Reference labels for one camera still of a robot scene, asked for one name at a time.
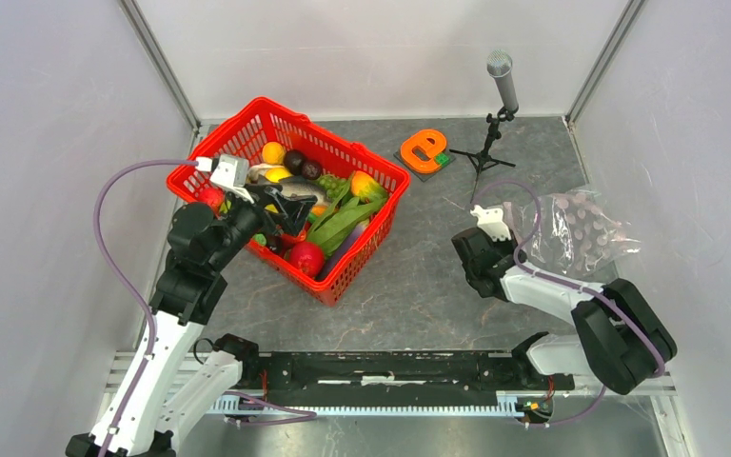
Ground grey toy fish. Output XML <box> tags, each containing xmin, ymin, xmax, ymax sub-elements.
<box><xmin>258</xmin><ymin>176</ymin><xmax>331</xmax><ymax>207</ymax></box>

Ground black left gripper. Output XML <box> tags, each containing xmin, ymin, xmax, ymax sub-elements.
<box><xmin>207</xmin><ymin>183</ymin><xmax>317</xmax><ymax>271</ymax></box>

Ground grey microphone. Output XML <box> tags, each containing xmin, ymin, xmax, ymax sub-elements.
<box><xmin>486</xmin><ymin>50</ymin><xmax>519</xmax><ymax>114</ymax></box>

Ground orange letter e block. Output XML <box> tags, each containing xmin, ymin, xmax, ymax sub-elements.
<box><xmin>398</xmin><ymin>129</ymin><xmax>451</xmax><ymax>180</ymax></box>

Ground red toy apple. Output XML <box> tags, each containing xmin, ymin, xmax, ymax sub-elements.
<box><xmin>286</xmin><ymin>241</ymin><xmax>326</xmax><ymax>278</ymax></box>

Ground green toy grape bunch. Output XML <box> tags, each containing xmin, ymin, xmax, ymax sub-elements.
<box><xmin>316</xmin><ymin>174</ymin><xmax>350</xmax><ymax>200</ymax></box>

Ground orange yellow round fruit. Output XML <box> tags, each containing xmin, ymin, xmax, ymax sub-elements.
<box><xmin>261</xmin><ymin>141</ymin><xmax>286</xmax><ymax>166</ymax></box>

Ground dark red passion fruit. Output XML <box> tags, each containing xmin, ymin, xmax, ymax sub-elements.
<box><xmin>301</xmin><ymin>159</ymin><xmax>323</xmax><ymax>180</ymax></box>

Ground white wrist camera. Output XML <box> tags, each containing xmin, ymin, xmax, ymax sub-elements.
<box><xmin>469</xmin><ymin>205</ymin><xmax>512</xmax><ymax>242</ymax></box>
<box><xmin>209</xmin><ymin>154</ymin><xmax>255</xmax><ymax>204</ymax></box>

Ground black microphone tripod stand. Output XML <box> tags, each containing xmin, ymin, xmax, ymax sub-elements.
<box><xmin>448</xmin><ymin>107</ymin><xmax>517</xmax><ymax>202</ymax></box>

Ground purple toy eggplant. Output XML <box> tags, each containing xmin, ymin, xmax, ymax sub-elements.
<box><xmin>315</xmin><ymin>220</ymin><xmax>369</xmax><ymax>281</ymax></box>

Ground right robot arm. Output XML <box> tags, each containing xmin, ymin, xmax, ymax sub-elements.
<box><xmin>451</xmin><ymin>228</ymin><xmax>678</xmax><ymax>395</ymax></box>

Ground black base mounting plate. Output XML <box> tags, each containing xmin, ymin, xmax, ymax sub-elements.
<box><xmin>235</xmin><ymin>350</ymin><xmax>575</xmax><ymax>407</ymax></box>

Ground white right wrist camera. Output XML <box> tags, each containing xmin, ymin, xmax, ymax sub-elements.
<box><xmin>469</xmin><ymin>205</ymin><xmax>512</xmax><ymax>242</ymax></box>

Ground clear dotted zip bag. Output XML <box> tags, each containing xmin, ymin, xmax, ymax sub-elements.
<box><xmin>503</xmin><ymin>188</ymin><xmax>642</xmax><ymax>279</ymax></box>

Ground white toy garlic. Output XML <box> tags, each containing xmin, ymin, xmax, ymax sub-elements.
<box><xmin>247</xmin><ymin>163</ymin><xmax>280</xmax><ymax>183</ymax></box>

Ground green toy leafy vegetable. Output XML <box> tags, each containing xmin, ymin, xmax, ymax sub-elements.
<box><xmin>306</xmin><ymin>180</ymin><xmax>388</xmax><ymax>257</ymax></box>

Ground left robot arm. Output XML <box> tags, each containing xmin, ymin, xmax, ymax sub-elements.
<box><xmin>65</xmin><ymin>185</ymin><xmax>318</xmax><ymax>456</ymax></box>

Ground yellow green toy mango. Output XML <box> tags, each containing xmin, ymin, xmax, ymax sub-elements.
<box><xmin>349</xmin><ymin>170</ymin><xmax>388</xmax><ymax>203</ymax></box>

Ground red plastic shopping basket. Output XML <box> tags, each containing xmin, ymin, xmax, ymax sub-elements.
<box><xmin>189</xmin><ymin>97</ymin><xmax>410</xmax><ymax>307</ymax></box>

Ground dark avocado toy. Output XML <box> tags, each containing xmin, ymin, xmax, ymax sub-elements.
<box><xmin>283</xmin><ymin>149</ymin><xmax>306</xmax><ymax>176</ymax></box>

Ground yellow toy lemon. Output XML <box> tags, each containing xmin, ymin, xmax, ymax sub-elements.
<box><xmin>264</xmin><ymin>167</ymin><xmax>293</xmax><ymax>183</ymax></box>

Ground red strawberry toy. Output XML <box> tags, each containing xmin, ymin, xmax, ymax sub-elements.
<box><xmin>196</xmin><ymin>187</ymin><xmax>226</xmax><ymax>213</ymax></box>

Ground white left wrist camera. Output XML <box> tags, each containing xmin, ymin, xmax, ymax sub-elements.
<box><xmin>209</xmin><ymin>154</ymin><xmax>255</xmax><ymax>204</ymax></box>

